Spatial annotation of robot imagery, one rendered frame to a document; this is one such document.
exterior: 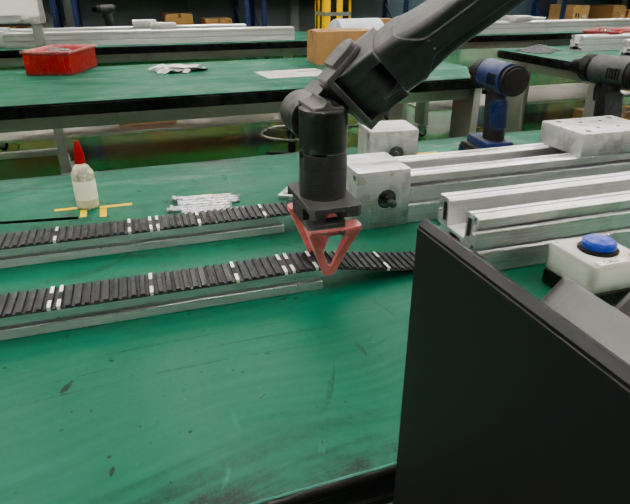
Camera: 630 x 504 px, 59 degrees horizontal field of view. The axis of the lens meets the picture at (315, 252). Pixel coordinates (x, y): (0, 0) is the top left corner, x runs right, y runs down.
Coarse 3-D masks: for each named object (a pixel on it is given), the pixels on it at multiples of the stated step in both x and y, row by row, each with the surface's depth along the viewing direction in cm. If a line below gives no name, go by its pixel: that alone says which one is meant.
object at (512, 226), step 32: (480, 192) 79; (512, 192) 80; (544, 192) 81; (576, 192) 83; (608, 192) 85; (448, 224) 78; (480, 224) 71; (512, 224) 74; (544, 224) 74; (576, 224) 76; (608, 224) 78; (512, 256) 75; (544, 256) 77
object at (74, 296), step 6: (72, 288) 64; (78, 288) 64; (84, 288) 65; (66, 294) 64; (72, 294) 63; (78, 294) 63; (66, 300) 62; (72, 300) 62; (78, 300) 62; (66, 306) 61; (72, 306) 61; (78, 306) 62
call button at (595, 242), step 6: (588, 234) 69; (594, 234) 69; (600, 234) 69; (582, 240) 68; (588, 240) 67; (594, 240) 67; (600, 240) 67; (606, 240) 67; (612, 240) 67; (588, 246) 67; (594, 246) 66; (600, 246) 66; (606, 246) 66; (612, 246) 66; (600, 252) 66; (606, 252) 66
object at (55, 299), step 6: (54, 288) 64; (60, 288) 64; (66, 288) 65; (48, 294) 64; (54, 294) 63; (60, 294) 63; (48, 300) 62; (54, 300) 62; (60, 300) 62; (48, 306) 61; (54, 306) 61; (60, 306) 61
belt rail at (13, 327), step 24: (216, 288) 66; (240, 288) 67; (264, 288) 69; (288, 288) 70; (312, 288) 71; (48, 312) 61; (72, 312) 62; (96, 312) 64; (120, 312) 64; (144, 312) 65; (168, 312) 66; (0, 336) 61; (24, 336) 61
